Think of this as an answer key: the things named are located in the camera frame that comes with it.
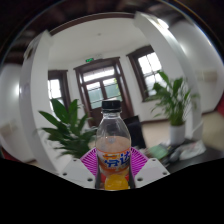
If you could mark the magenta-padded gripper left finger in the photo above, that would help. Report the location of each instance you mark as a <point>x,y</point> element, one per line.
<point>88,163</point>

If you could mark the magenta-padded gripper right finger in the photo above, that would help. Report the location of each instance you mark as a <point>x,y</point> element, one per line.
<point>140,163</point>

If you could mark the orange soda bottle black cap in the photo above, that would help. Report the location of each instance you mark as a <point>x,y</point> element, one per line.
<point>113,148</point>

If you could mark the green pouch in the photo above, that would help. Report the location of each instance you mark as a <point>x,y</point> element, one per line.
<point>158,151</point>

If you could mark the potted plant in white pot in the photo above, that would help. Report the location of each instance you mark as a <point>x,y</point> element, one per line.
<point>71,133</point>
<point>175,100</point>

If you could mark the dark grey round object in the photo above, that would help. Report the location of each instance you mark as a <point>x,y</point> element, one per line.
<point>175,155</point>

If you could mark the printed magazine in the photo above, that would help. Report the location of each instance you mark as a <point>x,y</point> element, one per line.
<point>193,150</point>

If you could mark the dark wooden double door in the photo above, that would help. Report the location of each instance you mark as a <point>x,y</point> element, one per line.
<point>100,90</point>

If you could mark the dark wooden framed window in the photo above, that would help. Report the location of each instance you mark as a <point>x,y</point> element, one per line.
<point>148,70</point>
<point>55,90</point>

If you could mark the green exit sign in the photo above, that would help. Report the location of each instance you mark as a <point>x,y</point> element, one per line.
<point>89,60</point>

